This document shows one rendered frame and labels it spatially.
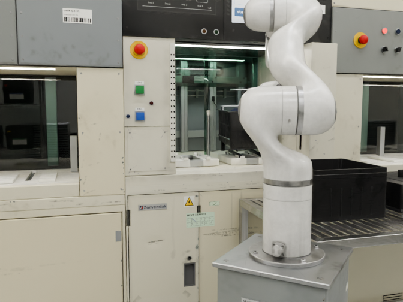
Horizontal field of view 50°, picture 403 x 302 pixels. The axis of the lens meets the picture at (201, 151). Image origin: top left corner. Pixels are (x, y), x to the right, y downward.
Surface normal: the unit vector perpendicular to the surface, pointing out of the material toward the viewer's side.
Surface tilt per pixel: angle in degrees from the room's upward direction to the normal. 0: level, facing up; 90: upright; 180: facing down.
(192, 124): 90
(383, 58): 90
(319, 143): 90
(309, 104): 75
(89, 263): 90
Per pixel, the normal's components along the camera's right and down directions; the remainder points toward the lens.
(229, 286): -0.48, 0.08
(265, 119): -0.02, 0.18
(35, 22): 0.28, 0.10
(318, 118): 0.00, 0.40
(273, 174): -0.67, 0.06
